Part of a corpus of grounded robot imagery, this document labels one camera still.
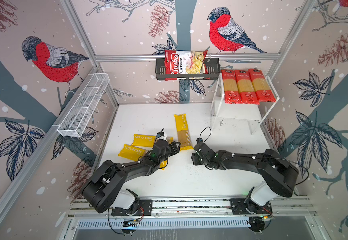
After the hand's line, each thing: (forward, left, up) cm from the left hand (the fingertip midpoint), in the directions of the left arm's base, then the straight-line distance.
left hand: (178, 144), depth 86 cm
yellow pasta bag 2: (-1, +29, -9) cm, 30 cm away
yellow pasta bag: (+6, -4, -7) cm, 11 cm away
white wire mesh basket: (+2, +50, +20) cm, 54 cm away
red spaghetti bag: (+15, -37, +26) cm, 47 cm away
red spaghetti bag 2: (+17, -45, +26) cm, 55 cm away
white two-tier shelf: (+19, -51, +4) cm, 54 cm away
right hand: (-5, -9, -9) cm, 14 cm away
